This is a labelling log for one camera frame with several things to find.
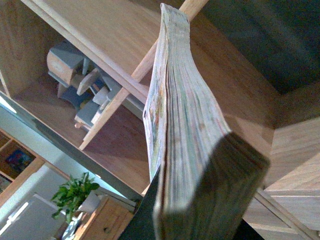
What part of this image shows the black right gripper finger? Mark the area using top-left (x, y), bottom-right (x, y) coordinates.
top-left (118, 170), bottom-right (160, 240)

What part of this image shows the white paperback book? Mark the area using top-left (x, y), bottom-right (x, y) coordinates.
top-left (143, 3), bottom-right (270, 240)

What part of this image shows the green potted plant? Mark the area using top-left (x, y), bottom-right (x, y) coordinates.
top-left (50, 172), bottom-right (100, 224)

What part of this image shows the colourful picture book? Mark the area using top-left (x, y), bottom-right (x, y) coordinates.
top-left (5, 149), bottom-right (34, 173)

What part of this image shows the wooden toy model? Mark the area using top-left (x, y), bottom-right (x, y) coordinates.
top-left (46, 39), bottom-right (121, 131)

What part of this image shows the wooden bookshelf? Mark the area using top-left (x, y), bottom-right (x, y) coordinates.
top-left (0, 0), bottom-right (320, 240)

